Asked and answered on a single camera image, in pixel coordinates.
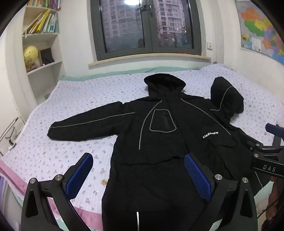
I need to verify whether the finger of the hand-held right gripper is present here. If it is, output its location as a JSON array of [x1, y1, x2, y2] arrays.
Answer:
[[265, 123, 284, 147], [241, 133, 265, 154]]

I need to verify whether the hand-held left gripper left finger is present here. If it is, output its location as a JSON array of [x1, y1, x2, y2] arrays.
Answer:
[[21, 153, 94, 231]]

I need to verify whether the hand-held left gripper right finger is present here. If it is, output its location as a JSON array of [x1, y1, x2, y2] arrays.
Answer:
[[184, 153, 259, 231]]

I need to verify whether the black hooded jacket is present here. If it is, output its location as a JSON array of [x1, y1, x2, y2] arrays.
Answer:
[[47, 74, 272, 231]]

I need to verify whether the person's right hand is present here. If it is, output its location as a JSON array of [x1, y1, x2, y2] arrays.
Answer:
[[266, 179, 284, 222]]

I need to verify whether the floral bed quilt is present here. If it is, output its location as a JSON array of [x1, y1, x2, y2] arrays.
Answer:
[[0, 63, 284, 222]]

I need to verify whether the black box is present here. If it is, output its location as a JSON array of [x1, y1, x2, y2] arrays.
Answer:
[[39, 47, 55, 65]]

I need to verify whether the beige window sill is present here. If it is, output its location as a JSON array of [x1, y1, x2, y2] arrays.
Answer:
[[88, 53, 211, 70]]

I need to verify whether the yellow globe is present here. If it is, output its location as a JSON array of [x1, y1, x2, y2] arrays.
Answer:
[[24, 45, 40, 72]]

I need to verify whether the white bookshelf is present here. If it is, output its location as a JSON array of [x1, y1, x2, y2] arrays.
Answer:
[[21, 0, 65, 99]]

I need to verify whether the row of colourful books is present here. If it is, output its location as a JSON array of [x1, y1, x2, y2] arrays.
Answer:
[[23, 9, 59, 35], [27, 0, 62, 10]]

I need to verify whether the grey framed window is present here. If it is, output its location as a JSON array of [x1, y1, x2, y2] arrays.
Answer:
[[90, 0, 203, 61]]

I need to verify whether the black cable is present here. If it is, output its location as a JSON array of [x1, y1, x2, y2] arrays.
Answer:
[[257, 198, 279, 219]]

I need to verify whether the colourful wall map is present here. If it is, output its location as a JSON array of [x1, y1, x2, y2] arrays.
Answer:
[[235, 0, 284, 65]]

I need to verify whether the window handle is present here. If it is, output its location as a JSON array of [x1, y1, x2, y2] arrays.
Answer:
[[136, 1, 154, 17]]

